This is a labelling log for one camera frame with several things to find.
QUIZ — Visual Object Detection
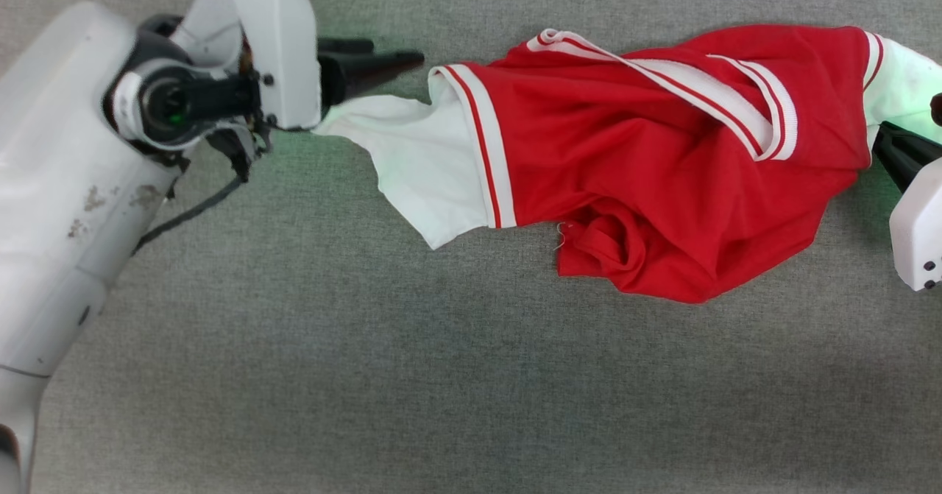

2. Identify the grey fabric sofa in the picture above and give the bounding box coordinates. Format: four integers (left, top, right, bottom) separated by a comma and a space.
0, 0, 942, 494

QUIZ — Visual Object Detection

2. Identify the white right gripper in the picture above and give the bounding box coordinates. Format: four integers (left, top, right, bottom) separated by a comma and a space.
871, 92, 942, 293

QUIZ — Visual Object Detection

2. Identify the red and white shirt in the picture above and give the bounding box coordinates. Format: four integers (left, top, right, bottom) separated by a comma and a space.
313, 24, 942, 305

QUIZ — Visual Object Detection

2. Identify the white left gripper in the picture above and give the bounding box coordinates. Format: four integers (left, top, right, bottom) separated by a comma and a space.
219, 0, 426, 131

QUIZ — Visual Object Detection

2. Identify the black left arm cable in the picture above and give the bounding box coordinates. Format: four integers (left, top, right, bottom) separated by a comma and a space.
132, 174, 245, 255

